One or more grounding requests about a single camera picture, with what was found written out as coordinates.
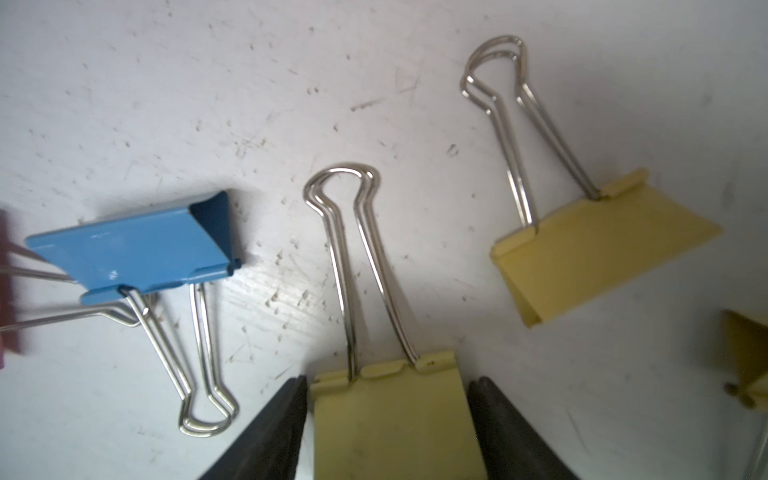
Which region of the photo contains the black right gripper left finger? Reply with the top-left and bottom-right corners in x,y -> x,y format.
202,375 -> 308,479

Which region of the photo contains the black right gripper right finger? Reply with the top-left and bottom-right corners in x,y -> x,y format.
467,376 -> 577,480

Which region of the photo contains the yellow binder clip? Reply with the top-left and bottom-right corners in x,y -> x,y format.
303,162 -> 488,479
721,308 -> 768,480
460,35 -> 722,327

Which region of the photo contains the blue binder clip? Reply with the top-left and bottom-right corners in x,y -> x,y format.
25,190 -> 242,438

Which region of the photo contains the pink binder clip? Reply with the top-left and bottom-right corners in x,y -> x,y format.
0,208 -> 142,370

